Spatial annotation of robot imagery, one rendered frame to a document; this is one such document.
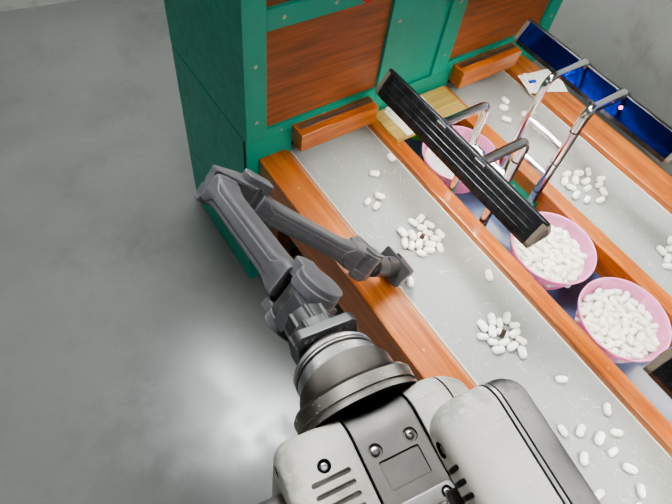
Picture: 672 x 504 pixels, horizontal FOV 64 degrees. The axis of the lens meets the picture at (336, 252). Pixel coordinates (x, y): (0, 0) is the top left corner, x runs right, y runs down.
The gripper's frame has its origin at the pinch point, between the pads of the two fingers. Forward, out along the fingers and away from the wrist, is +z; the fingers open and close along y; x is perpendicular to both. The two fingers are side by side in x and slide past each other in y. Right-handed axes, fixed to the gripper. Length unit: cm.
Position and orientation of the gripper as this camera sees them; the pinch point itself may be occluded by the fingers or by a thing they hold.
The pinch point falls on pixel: (406, 267)
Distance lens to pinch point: 156.9
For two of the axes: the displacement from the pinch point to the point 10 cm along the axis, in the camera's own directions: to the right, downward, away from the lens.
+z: 5.7, 0.3, 8.2
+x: -6.1, 6.9, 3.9
